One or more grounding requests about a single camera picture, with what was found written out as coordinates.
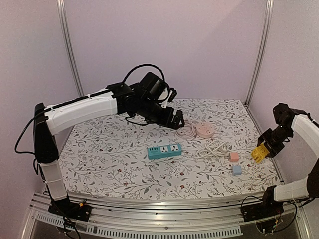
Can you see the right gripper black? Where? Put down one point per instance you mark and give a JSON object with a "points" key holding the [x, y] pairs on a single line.
{"points": [[269, 140]]}

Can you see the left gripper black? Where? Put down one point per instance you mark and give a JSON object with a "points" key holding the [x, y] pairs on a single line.
{"points": [[167, 121]]}

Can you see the yellow cube socket adapter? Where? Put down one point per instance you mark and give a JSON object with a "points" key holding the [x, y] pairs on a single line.
{"points": [[260, 153]]}

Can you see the teal power strip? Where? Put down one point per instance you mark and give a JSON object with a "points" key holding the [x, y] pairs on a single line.
{"points": [[159, 152]]}

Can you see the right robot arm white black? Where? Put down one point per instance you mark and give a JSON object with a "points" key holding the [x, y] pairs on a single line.
{"points": [[289, 121]]}

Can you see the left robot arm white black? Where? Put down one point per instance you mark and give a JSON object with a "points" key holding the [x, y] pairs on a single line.
{"points": [[147, 98]]}

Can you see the pink round power strip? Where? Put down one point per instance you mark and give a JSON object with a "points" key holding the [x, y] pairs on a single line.
{"points": [[205, 129]]}

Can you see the pink charger cube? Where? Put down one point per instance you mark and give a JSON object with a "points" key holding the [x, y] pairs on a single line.
{"points": [[233, 157]]}

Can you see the blue charger cube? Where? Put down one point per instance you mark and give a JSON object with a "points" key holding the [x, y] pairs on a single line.
{"points": [[236, 170]]}

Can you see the floral table mat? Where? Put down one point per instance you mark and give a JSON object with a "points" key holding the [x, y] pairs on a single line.
{"points": [[108, 156]]}

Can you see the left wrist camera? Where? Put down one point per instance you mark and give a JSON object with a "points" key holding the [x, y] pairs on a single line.
{"points": [[167, 97]]}

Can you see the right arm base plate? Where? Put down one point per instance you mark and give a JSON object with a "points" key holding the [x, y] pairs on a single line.
{"points": [[259, 211]]}

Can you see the aluminium front rail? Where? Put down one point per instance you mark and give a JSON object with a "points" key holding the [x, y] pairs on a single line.
{"points": [[115, 218]]}

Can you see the right aluminium corner post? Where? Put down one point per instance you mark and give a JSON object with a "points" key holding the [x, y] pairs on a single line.
{"points": [[261, 51]]}

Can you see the aluminium corner post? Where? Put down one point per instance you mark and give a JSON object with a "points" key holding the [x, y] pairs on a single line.
{"points": [[261, 51], [68, 46]]}

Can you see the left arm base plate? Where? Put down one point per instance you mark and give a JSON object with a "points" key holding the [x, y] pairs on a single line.
{"points": [[73, 210]]}

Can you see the left aluminium corner post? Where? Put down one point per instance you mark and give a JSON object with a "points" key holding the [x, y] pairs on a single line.
{"points": [[68, 46]]}

